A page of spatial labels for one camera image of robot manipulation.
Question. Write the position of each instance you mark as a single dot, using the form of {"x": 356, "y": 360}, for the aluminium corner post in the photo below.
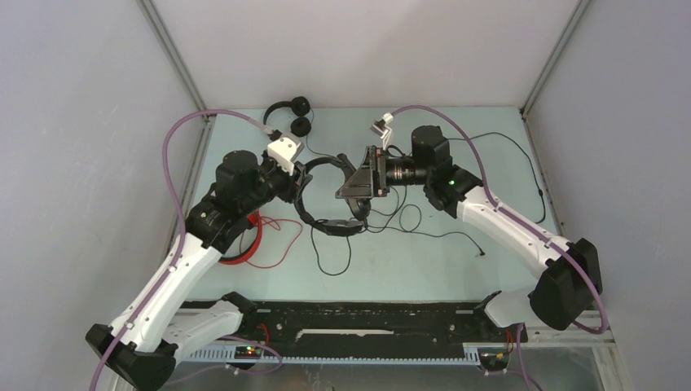
{"x": 572, "y": 24}
{"x": 164, "y": 37}

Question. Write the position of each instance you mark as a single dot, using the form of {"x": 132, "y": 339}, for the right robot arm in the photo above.
{"x": 567, "y": 272}

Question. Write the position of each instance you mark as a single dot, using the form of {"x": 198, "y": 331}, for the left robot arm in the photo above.
{"x": 142, "y": 345}

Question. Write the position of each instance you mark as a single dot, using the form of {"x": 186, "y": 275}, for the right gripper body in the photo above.
{"x": 378, "y": 163}

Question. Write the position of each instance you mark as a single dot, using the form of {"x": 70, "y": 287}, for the small black foam headphones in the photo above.
{"x": 301, "y": 127}

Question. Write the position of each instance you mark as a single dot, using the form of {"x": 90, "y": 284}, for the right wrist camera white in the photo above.
{"x": 382, "y": 129}

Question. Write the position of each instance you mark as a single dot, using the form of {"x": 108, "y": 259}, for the right aluminium corner post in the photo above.
{"x": 572, "y": 24}

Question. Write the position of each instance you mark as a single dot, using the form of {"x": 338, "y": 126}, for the left aluminium corner post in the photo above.
{"x": 164, "y": 37}

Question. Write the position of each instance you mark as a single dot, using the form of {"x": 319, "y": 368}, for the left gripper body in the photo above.
{"x": 282, "y": 184}

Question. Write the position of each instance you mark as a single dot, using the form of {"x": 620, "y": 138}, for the black mounting rail base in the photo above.
{"x": 432, "y": 331}

